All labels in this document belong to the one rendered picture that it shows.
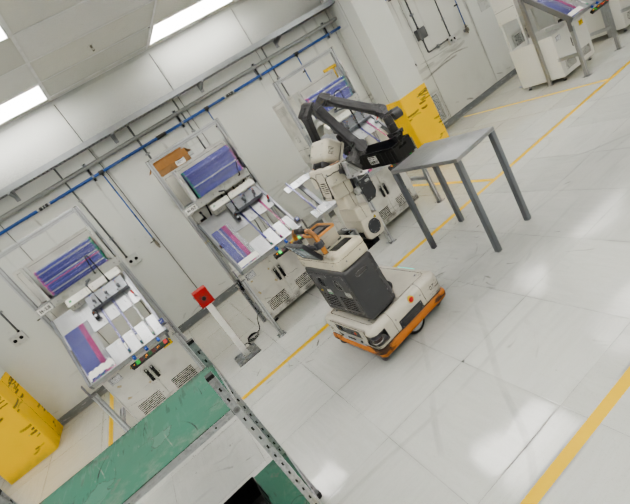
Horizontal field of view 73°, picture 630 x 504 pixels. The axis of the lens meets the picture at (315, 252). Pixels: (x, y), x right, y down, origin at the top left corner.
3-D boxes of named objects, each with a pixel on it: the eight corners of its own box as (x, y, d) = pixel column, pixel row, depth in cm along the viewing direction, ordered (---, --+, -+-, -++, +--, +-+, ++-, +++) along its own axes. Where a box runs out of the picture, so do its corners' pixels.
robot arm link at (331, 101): (317, 106, 273) (319, 99, 262) (319, 98, 273) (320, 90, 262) (383, 119, 275) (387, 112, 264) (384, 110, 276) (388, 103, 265)
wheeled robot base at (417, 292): (387, 362, 274) (369, 334, 265) (335, 340, 329) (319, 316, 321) (450, 295, 298) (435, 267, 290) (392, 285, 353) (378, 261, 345)
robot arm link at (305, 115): (293, 113, 279) (305, 112, 274) (303, 100, 286) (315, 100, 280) (317, 165, 310) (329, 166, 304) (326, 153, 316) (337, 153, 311)
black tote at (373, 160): (350, 173, 325) (342, 160, 321) (365, 160, 331) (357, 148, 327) (399, 162, 275) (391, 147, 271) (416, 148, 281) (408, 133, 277)
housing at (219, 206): (258, 191, 424) (254, 182, 412) (217, 220, 410) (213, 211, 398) (253, 187, 428) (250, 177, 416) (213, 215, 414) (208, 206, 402)
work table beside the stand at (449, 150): (499, 252, 316) (455, 158, 290) (431, 248, 377) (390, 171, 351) (531, 217, 332) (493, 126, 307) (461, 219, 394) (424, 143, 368)
